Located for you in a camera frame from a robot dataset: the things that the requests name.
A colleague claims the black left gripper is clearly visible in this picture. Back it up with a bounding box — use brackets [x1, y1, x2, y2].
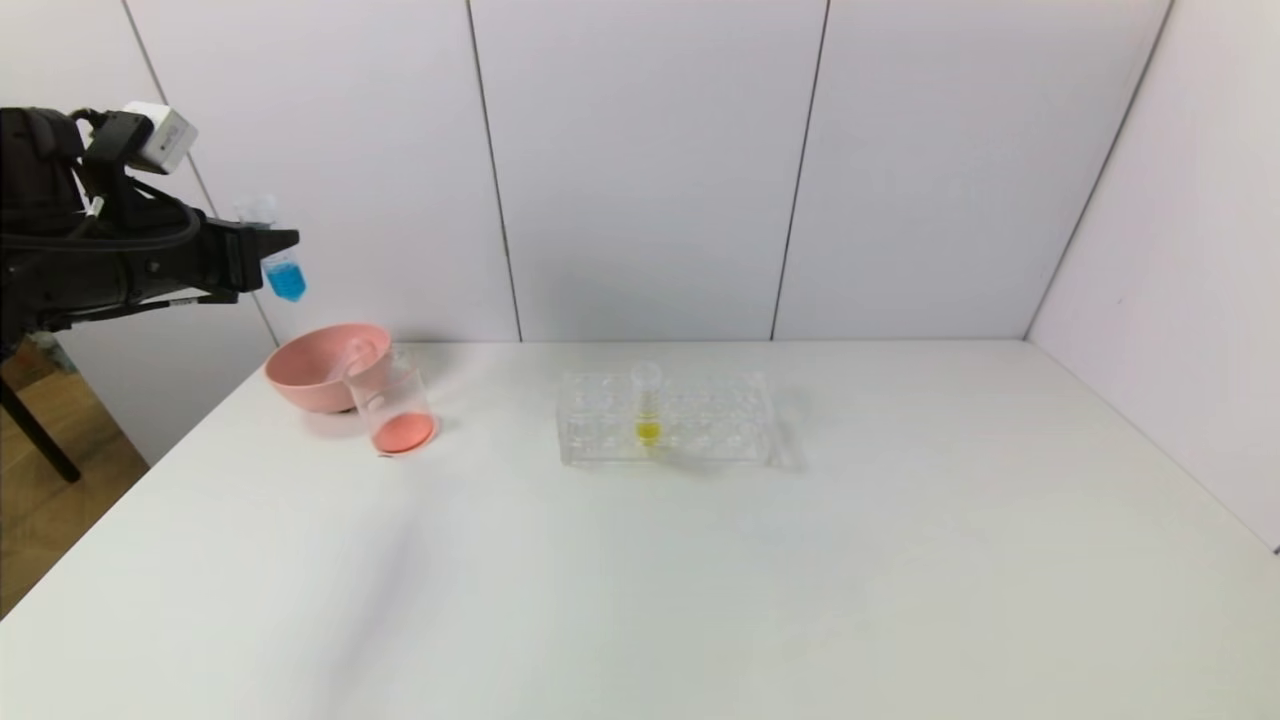
[123, 216, 300, 305]

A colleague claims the test tube with blue pigment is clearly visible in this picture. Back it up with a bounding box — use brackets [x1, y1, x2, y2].
[234, 194, 309, 304]

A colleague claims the test tube with yellow pigment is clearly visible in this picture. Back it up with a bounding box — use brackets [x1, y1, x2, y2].
[631, 361, 666, 449]

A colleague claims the clear plastic test tube rack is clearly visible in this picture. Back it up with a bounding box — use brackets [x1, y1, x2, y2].
[557, 366, 802, 470]

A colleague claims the pink bowl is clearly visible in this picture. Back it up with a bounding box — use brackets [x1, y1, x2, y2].
[264, 321, 394, 415]

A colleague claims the clear glass beaker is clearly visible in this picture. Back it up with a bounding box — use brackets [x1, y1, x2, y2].
[342, 344, 440, 457]

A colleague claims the black stand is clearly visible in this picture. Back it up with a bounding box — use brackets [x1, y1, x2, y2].
[0, 375, 83, 485]

